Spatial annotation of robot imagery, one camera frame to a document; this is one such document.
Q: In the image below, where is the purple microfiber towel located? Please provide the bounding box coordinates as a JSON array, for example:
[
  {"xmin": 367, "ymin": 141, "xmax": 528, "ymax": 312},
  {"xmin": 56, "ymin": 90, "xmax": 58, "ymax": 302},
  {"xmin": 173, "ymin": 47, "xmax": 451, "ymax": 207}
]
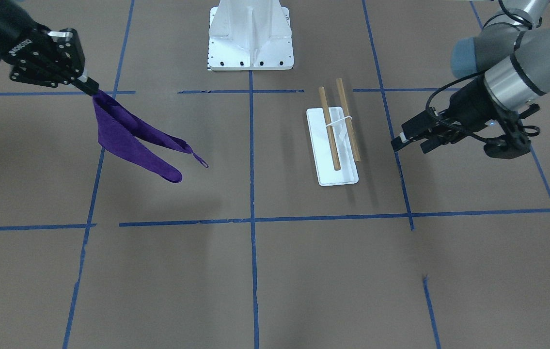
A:
[{"xmin": 92, "ymin": 90, "xmax": 209, "ymax": 183}]

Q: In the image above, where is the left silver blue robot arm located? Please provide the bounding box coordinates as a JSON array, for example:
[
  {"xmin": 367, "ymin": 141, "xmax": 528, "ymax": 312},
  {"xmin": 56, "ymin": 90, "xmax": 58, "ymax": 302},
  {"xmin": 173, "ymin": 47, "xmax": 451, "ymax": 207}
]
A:
[{"xmin": 391, "ymin": 0, "xmax": 550, "ymax": 159}]

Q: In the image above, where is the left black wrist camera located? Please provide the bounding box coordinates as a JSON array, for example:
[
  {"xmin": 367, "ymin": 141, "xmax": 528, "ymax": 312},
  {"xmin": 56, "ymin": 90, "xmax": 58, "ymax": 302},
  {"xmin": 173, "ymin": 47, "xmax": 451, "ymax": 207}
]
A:
[{"xmin": 484, "ymin": 103, "xmax": 540, "ymax": 159}]

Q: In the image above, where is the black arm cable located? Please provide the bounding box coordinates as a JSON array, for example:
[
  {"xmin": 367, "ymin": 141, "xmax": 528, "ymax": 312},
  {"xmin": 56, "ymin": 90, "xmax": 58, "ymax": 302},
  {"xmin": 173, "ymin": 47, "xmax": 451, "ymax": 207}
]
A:
[{"xmin": 425, "ymin": 73, "xmax": 493, "ymax": 141}]

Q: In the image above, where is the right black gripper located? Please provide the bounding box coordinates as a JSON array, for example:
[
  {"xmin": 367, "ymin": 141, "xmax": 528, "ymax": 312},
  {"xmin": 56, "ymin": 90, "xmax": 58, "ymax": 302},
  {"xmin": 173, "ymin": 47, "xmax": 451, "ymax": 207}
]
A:
[{"xmin": 2, "ymin": 28, "xmax": 99, "ymax": 96}]

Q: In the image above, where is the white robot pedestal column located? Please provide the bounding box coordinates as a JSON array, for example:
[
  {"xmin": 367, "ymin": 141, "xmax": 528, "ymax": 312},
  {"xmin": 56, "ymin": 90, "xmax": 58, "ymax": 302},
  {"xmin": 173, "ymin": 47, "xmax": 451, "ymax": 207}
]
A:
[{"xmin": 207, "ymin": 0, "xmax": 295, "ymax": 71}]

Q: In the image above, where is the white wooden towel rack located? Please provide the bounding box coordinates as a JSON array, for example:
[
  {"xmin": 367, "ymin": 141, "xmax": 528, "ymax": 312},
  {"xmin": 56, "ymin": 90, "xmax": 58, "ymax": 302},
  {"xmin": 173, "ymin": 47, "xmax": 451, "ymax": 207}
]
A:
[{"xmin": 306, "ymin": 78, "xmax": 361, "ymax": 187}]

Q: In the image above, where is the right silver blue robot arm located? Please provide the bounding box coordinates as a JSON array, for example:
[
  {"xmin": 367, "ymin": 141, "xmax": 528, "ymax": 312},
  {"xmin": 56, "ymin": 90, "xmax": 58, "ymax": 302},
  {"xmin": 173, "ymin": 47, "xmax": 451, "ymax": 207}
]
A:
[{"xmin": 0, "ymin": 0, "xmax": 98, "ymax": 96}]

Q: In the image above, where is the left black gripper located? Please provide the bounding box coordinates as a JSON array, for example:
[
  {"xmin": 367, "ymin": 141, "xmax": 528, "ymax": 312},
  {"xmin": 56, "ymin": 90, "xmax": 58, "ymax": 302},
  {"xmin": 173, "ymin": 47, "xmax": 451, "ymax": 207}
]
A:
[{"xmin": 391, "ymin": 78, "xmax": 508, "ymax": 155}]

